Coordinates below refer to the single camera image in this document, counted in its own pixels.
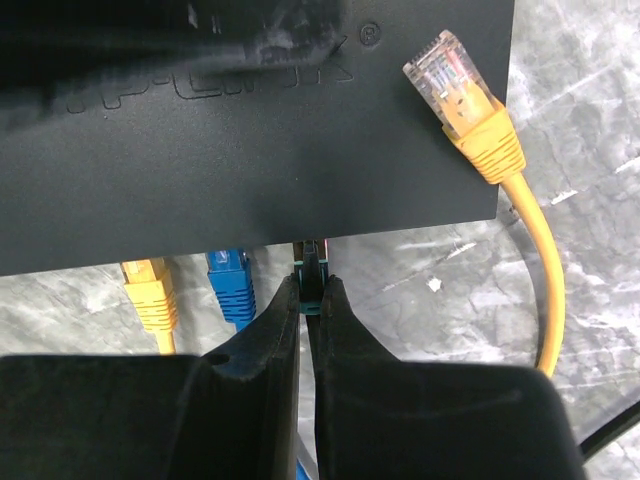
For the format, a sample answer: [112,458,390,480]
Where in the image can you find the yellow ethernet cable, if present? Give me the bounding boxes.
[119,29,567,379]

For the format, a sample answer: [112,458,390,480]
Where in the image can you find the black network switch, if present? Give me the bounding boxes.
[1,1,515,275]

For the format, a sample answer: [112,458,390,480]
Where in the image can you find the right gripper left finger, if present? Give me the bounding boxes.
[164,276,300,479]

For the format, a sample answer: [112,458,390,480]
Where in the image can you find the blue ethernet cable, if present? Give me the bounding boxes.
[204,248,317,480]

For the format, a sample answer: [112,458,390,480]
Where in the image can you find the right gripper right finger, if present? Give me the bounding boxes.
[312,275,398,479]

